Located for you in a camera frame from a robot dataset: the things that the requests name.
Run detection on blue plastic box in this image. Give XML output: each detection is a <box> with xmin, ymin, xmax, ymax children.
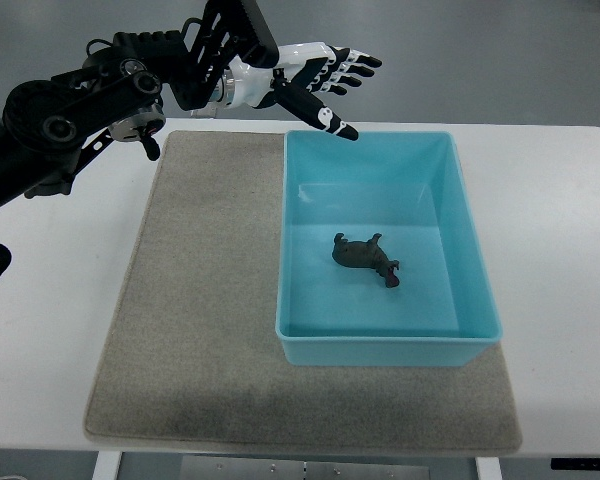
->
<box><xmin>276</xmin><ymin>131</ymin><xmax>502</xmax><ymax>367</ymax></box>

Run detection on brown toy hippo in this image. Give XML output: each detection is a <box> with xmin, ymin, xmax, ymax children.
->
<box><xmin>332</xmin><ymin>232</ymin><xmax>400</xmax><ymax>288</ymax></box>

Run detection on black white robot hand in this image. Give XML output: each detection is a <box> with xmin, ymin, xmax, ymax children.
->
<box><xmin>218</xmin><ymin>42</ymin><xmax>382</xmax><ymax>141</ymax></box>

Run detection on left white table leg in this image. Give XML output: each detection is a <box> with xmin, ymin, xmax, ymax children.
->
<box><xmin>92</xmin><ymin>451</ymin><xmax>122</xmax><ymax>480</ymax></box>

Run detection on right white table leg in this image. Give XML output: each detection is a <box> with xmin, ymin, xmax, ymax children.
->
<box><xmin>475</xmin><ymin>457</ymin><xmax>503</xmax><ymax>480</ymax></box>

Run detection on black table control panel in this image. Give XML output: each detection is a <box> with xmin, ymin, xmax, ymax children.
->
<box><xmin>550</xmin><ymin>458</ymin><xmax>600</xmax><ymax>472</ymax></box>

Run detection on grey metal table crossbar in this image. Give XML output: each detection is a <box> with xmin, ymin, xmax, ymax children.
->
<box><xmin>179</xmin><ymin>455</ymin><xmax>431</xmax><ymax>480</ymax></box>

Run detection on white table leg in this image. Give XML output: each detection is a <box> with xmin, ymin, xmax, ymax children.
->
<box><xmin>475</xmin><ymin>457</ymin><xmax>503</xmax><ymax>480</ymax></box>
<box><xmin>92</xmin><ymin>451</ymin><xmax>122</xmax><ymax>480</ymax></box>

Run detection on grey felt mat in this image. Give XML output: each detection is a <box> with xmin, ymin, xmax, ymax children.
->
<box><xmin>84</xmin><ymin>132</ymin><xmax>522</xmax><ymax>456</ymax></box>

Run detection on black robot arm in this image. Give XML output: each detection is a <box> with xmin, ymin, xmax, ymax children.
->
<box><xmin>0</xmin><ymin>1</ymin><xmax>279</xmax><ymax>207</ymax></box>

